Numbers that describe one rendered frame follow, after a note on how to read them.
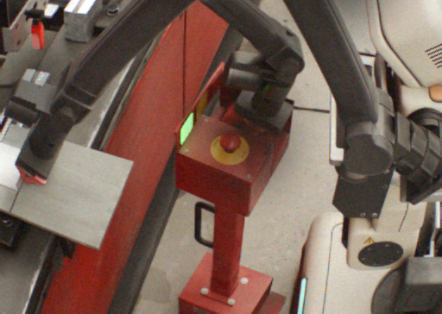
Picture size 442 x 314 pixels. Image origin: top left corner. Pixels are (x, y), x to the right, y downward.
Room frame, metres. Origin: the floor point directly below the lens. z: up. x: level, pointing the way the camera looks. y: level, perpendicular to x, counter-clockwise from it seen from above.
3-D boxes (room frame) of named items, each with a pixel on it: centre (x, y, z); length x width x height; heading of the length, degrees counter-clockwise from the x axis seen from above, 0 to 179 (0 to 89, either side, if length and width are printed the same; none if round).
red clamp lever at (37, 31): (0.99, 0.33, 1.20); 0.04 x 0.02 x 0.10; 75
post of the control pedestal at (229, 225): (1.11, -0.03, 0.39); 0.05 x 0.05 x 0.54; 66
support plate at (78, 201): (0.81, 0.29, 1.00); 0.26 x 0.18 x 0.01; 75
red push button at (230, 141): (1.07, -0.02, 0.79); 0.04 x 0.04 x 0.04
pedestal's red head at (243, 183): (1.11, -0.03, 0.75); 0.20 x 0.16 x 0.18; 156
